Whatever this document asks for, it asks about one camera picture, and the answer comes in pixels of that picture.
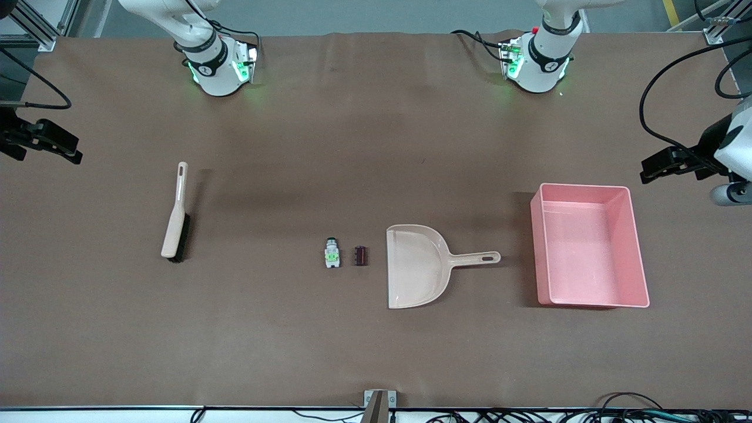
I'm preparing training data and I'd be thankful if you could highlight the beige plastic dustpan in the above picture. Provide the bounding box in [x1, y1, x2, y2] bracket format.
[386, 224, 502, 310]

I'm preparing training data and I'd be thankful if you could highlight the black right base cable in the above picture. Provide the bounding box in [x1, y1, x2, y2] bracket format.
[182, 0, 262, 59]

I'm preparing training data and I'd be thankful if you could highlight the black left base cable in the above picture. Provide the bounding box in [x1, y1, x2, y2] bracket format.
[451, 29, 507, 63]

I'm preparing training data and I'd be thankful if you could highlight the black base cable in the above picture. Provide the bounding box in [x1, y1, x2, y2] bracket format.
[451, 29, 507, 63]
[182, 0, 262, 59]

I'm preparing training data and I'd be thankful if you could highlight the aluminium frame post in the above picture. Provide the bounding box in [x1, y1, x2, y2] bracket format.
[693, 0, 752, 45]
[0, 0, 78, 52]

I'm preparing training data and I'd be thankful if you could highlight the black looped floor cable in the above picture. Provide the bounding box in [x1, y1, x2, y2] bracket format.
[598, 392, 666, 413]

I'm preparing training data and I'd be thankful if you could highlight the beige brush with black bristles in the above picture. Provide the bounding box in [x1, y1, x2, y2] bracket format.
[161, 162, 191, 263]

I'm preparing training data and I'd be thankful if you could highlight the short black left arm cable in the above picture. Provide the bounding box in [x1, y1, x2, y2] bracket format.
[714, 59, 752, 100]

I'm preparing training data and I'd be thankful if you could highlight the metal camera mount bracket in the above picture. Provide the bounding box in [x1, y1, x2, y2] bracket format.
[363, 390, 397, 423]

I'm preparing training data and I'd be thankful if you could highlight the pink plastic bin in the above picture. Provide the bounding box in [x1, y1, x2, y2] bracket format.
[530, 183, 650, 308]

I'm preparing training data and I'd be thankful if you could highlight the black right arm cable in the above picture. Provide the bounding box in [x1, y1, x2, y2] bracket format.
[0, 47, 73, 111]

